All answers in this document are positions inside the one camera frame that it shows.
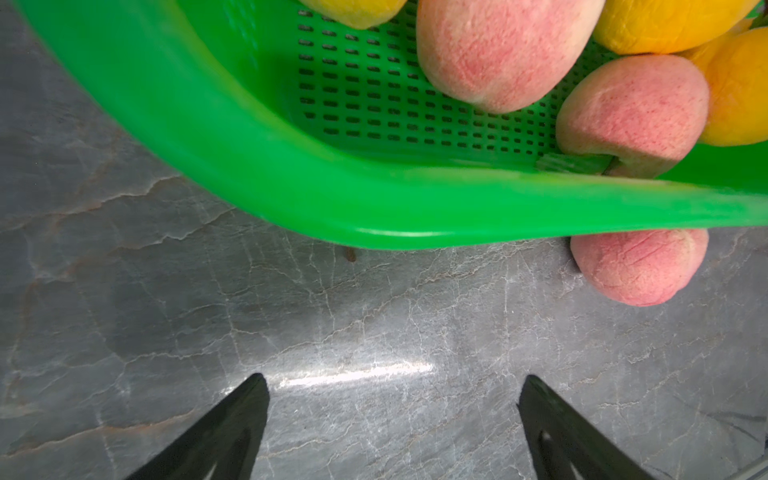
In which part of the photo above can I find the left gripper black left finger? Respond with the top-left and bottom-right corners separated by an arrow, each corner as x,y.
129,373 -> 270,479

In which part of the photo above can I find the green plastic perforated basket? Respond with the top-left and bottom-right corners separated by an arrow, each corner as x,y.
16,1 -> 767,250

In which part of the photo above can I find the yellow peach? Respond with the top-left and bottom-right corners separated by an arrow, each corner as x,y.
679,19 -> 767,147
593,0 -> 759,55
301,0 -> 406,30

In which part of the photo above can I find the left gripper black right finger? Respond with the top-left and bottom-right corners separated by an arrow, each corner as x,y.
517,375 -> 651,479

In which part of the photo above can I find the pink peach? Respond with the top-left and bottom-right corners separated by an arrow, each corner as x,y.
570,229 -> 709,307
536,55 -> 710,179
416,0 -> 604,114

